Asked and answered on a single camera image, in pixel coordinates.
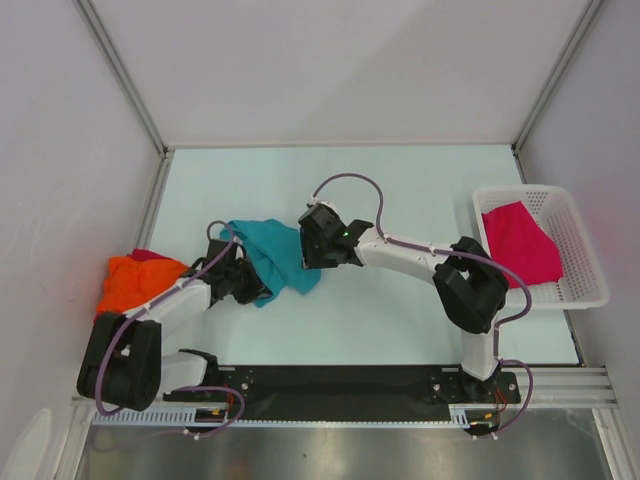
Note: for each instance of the teal t shirt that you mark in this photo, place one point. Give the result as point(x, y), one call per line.
point(275, 252)

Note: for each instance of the magenta t shirt on table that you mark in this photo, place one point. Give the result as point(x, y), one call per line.
point(143, 255)

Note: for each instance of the red t shirt in basket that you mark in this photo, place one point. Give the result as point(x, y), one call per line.
point(517, 242)

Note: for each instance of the white slotted cable duct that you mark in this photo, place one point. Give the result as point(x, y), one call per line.
point(209, 417)

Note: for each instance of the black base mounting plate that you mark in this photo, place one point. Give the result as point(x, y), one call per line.
point(345, 395)

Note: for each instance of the aluminium frame rail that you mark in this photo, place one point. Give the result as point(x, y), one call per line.
point(565, 385)

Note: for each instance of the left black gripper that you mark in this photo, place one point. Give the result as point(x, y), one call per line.
point(256, 289)

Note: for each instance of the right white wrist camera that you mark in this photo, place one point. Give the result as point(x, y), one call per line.
point(315, 201)

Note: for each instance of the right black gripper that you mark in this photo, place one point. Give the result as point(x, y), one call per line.
point(310, 258)

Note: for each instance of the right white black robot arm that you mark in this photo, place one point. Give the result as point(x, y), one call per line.
point(472, 292)

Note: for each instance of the white plastic mesh basket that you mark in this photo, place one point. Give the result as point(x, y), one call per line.
point(583, 285)

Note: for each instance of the orange t shirt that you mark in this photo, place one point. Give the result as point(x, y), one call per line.
point(129, 283)

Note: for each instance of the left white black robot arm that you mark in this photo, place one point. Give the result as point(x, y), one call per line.
point(125, 363)

